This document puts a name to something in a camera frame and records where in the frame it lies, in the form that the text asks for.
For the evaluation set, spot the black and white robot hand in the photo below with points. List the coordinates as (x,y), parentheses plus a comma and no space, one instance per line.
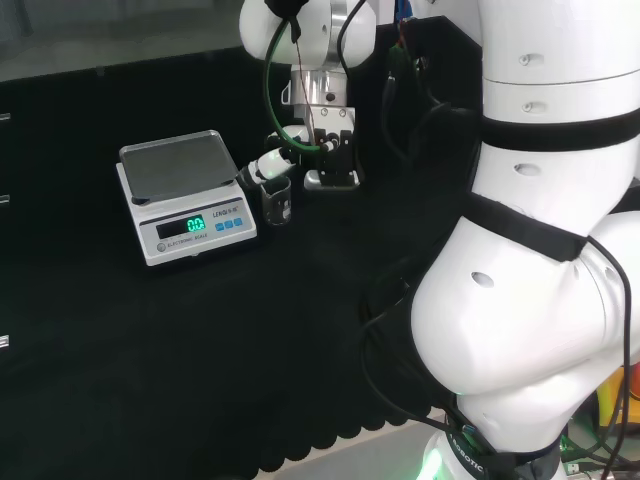
(332,120)

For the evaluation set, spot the small clear glass beaker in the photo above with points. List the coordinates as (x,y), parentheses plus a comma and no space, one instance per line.
(280,210)

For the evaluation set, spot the white electronic balance steel pan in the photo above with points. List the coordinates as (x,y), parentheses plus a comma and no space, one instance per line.
(200,240)

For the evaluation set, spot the black bench cloth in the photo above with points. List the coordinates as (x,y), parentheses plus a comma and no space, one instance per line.
(250,325)

